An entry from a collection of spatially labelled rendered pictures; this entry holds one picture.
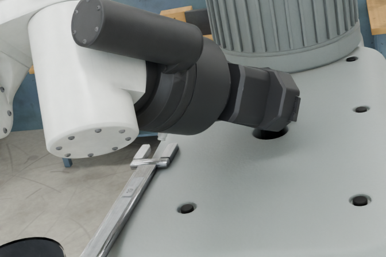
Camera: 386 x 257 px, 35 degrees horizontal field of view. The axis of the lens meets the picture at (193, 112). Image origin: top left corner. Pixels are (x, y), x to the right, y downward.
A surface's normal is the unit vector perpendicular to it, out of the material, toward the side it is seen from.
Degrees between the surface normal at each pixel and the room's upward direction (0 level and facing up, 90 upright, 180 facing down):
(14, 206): 0
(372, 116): 0
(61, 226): 0
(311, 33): 90
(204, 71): 75
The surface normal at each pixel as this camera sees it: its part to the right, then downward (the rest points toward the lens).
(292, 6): 0.04, 0.39
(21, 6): -0.30, -0.26
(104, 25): 0.69, 0.22
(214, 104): 0.62, 0.45
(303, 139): -0.19, -0.90
